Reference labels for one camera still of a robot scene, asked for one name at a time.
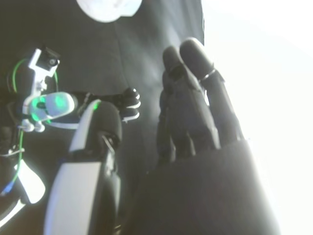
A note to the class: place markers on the large translucent plastic syringe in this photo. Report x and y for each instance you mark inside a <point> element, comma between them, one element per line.
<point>105,8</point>

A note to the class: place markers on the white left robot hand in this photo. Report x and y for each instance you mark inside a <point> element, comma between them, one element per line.
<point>207,191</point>

